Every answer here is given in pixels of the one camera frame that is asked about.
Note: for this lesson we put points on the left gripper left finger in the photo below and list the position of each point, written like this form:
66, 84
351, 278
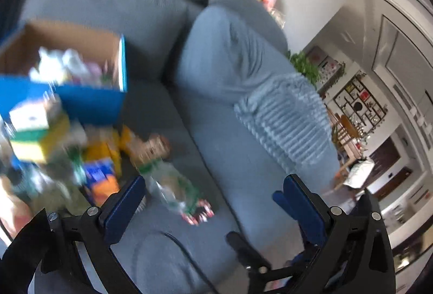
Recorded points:
44, 253

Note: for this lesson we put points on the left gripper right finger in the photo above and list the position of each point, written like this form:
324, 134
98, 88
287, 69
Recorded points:
343, 252

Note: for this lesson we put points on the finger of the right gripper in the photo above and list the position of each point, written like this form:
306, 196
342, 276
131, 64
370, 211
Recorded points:
247, 255

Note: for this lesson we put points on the red floral scrunchie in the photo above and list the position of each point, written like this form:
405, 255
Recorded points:
200, 213

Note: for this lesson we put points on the green printed plastic bag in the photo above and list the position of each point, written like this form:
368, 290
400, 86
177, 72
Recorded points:
172, 188

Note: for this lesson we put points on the pink bottle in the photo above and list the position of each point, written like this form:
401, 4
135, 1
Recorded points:
15, 213

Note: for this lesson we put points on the light blue fluffy blanket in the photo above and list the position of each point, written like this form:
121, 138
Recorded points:
289, 119

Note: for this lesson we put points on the yellow snack packet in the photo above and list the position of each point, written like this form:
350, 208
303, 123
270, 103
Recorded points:
106, 142

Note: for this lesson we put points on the white plush toy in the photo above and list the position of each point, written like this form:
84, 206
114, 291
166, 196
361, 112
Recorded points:
59, 67

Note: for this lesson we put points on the blue cardboard box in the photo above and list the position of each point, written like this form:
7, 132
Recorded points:
98, 101

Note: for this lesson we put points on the green houseplant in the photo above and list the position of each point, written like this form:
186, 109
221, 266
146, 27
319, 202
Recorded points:
305, 67

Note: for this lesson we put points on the grey blue sofa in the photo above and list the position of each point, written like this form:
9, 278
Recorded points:
189, 62

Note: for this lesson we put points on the black wall shelf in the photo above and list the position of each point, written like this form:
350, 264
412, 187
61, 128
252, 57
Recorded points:
358, 103

